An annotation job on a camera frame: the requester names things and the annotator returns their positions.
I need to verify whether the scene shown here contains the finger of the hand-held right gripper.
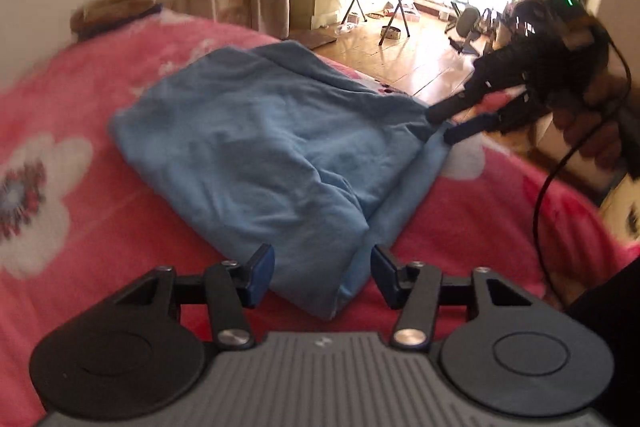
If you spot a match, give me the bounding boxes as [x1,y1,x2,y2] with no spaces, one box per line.
[444,111,506,146]
[425,89,493,124]

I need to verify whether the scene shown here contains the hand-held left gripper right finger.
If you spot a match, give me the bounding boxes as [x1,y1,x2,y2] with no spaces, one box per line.
[370,244,533,352]

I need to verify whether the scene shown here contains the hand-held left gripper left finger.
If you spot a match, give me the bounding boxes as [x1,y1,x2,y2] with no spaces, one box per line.
[114,243,277,352]

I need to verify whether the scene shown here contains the light blue printed t-shirt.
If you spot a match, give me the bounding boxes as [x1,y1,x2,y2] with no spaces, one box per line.
[107,41,463,320]

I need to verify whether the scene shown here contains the person's right hand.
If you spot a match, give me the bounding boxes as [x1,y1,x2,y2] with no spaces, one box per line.
[552,69,640,180]

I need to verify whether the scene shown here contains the grey office chair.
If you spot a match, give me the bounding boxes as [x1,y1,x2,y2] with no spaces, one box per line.
[447,0,483,56]

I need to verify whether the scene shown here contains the brown floor mat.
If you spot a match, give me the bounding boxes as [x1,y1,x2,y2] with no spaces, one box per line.
[285,27,337,52]

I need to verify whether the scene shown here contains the pink floral blanket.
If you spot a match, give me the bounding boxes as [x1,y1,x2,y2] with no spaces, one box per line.
[0,9,640,427]

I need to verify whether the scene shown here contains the person's dark clothing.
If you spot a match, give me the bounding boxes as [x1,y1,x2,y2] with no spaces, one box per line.
[562,252,640,427]

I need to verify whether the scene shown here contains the beige folded garment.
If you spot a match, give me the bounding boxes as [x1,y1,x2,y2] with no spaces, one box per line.
[70,0,158,32]

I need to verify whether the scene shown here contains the black cable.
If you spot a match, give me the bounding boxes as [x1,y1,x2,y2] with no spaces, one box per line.
[531,19,633,310]

